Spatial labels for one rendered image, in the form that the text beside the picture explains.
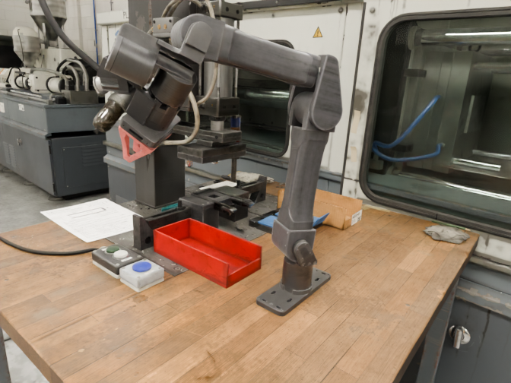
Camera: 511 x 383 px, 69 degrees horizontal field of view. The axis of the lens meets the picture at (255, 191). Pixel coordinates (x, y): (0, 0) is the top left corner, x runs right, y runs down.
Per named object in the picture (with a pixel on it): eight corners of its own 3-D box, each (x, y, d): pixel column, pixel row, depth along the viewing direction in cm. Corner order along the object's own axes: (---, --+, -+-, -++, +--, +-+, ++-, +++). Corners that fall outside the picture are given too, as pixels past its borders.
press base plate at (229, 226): (175, 287, 85) (174, 276, 84) (67, 226, 114) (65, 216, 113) (318, 216, 134) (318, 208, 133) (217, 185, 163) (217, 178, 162)
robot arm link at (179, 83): (138, 98, 57) (157, 62, 53) (142, 77, 61) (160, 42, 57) (179, 117, 60) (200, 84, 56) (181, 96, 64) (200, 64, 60)
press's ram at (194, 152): (204, 175, 100) (206, 57, 91) (144, 158, 115) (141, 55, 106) (248, 165, 113) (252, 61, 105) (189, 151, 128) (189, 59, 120)
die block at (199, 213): (202, 234, 106) (202, 209, 104) (179, 224, 112) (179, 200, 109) (248, 216, 121) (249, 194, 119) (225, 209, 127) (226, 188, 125)
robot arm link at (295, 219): (284, 262, 73) (312, 91, 65) (269, 248, 79) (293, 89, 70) (310, 261, 76) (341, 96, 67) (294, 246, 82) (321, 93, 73)
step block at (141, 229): (141, 251, 94) (139, 217, 92) (133, 247, 96) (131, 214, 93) (161, 242, 99) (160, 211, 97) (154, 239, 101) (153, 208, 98)
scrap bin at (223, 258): (226, 289, 80) (227, 264, 78) (153, 251, 94) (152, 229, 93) (261, 269, 89) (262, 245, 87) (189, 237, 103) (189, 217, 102)
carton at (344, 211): (343, 232, 115) (346, 208, 112) (276, 212, 129) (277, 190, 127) (360, 222, 124) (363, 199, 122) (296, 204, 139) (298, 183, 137)
